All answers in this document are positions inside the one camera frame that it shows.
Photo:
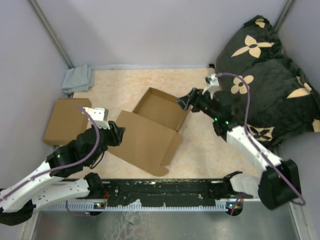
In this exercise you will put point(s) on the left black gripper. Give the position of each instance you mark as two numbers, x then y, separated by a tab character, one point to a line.
119	131

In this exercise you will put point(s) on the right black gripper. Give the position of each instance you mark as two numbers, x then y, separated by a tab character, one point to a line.
195	93

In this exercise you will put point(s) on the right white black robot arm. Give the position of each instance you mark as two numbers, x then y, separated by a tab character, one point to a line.
278	181

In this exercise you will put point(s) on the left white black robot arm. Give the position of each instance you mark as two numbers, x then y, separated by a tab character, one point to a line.
41	188

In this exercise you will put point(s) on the folded brown cardboard box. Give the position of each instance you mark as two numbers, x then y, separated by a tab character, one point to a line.
66	121

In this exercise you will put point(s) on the grey folded cloth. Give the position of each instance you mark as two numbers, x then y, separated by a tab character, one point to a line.
79	79

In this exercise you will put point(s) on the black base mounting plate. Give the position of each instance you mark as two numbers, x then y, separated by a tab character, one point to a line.
164	195

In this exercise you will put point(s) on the black floral plush pillow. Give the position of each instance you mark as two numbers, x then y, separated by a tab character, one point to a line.
269	91

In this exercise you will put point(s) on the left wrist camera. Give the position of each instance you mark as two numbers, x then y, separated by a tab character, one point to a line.
99	116

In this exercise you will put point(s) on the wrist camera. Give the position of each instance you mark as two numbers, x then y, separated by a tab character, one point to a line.
99	116
212	83

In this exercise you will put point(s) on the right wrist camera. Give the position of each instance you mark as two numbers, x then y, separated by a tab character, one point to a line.
212	83

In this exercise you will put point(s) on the left aluminium corner post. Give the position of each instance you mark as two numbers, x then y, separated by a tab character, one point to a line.
54	38

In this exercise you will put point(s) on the aluminium corner post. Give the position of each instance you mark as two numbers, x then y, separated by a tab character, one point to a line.
283	15
54	38

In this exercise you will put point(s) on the right aluminium corner post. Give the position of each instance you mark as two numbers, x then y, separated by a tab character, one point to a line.
283	15

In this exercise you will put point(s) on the aluminium frame rail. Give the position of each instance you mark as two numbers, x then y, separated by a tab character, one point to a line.
62	221

